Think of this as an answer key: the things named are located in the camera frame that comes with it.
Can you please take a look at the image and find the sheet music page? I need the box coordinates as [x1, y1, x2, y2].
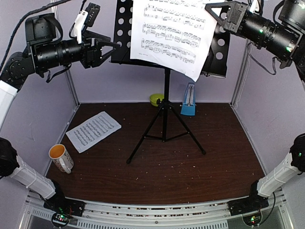
[66, 111, 122, 153]
[130, 0, 217, 82]

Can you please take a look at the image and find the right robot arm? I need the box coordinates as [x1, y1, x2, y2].
[205, 0, 305, 211]

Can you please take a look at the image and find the green bowl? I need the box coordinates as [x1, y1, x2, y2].
[150, 94, 164, 107]

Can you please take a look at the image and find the blue metronome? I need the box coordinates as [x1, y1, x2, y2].
[181, 83, 196, 116]

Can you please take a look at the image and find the white patterned mug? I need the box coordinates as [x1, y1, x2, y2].
[49, 144, 74, 174]

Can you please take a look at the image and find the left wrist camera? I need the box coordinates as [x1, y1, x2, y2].
[71, 2, 101, 44]

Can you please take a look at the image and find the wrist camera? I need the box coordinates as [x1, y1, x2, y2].
[248, 0, 262, 13]
[71, 2, 101, 44]

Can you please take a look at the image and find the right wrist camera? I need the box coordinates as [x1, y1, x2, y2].
[248, 0, 262, 13]

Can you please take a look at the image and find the left aluminium corner post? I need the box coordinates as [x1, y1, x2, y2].
[51, 5, 80, 107]

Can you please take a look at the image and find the aluminium corner post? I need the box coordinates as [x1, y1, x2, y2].
[231, 39, 250, 109]
[51, 5, 80, 107]

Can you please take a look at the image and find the right aluminium corner post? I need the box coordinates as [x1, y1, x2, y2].
[231, 39, 250, 109]

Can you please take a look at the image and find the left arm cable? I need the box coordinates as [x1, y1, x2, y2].
[0, 0, 72, 72]

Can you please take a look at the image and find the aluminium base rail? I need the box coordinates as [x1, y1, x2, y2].
[20, 188, 293, 229]

